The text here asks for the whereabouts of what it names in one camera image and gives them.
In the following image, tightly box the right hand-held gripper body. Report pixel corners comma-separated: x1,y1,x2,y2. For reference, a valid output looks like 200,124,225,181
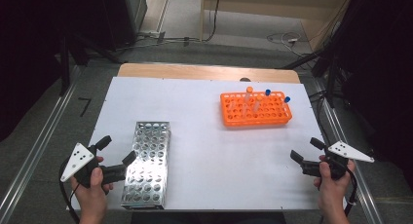
300,140,375,181

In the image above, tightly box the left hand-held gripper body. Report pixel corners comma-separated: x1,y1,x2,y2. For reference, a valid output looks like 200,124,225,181
59,142,129,189

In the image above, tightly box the silver metal tube rack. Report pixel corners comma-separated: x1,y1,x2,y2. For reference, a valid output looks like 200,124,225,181
120,121,171,210

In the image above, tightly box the orange plastic tube rack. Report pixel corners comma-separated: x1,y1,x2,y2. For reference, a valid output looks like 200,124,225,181
219,91,293,129

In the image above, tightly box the person's left hand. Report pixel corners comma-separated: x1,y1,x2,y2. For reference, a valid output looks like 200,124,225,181
70,156,115,217

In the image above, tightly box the person's right hand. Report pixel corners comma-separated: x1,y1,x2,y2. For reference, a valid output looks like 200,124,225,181
313,155,357,216

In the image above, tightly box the black tripod stand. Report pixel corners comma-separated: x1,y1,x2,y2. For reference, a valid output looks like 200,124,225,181
282,45,340,109

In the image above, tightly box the white table board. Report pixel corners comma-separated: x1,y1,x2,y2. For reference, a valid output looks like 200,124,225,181
66,76,349,212

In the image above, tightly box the tall orange-capped test tube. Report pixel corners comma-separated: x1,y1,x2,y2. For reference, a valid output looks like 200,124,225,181
242,86,254,119

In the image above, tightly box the black metal stand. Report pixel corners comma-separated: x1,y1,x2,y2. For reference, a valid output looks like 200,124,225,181
58,33,72,97

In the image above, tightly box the dark cabinet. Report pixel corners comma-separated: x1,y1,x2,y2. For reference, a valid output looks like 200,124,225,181
98,0,149,53

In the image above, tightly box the aluminium floor rail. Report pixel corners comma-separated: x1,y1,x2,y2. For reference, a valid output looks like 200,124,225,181
312,78,385,224
0,65,83,220

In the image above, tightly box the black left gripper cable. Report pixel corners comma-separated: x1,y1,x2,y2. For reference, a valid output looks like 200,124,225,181
57,159,81,224

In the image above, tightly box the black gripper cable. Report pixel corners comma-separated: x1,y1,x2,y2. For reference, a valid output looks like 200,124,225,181
343,167,358,218
57,159,81,224

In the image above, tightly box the black table side cable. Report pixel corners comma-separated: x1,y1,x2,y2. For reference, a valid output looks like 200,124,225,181
308,90,337,144

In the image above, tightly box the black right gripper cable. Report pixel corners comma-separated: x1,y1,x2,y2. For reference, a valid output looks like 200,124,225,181
343,167,358,218

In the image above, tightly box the white floor cable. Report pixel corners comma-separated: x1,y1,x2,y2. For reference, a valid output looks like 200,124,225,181
266,31,315,57

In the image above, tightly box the grey floor cable bundle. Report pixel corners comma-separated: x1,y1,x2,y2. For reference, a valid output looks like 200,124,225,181
116,29,204,54

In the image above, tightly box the beige wooden frame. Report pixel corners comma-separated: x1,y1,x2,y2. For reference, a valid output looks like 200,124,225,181
199,0,356,53

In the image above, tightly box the black hanging cable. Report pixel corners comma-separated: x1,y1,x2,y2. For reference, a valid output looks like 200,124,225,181
205,0,223,43

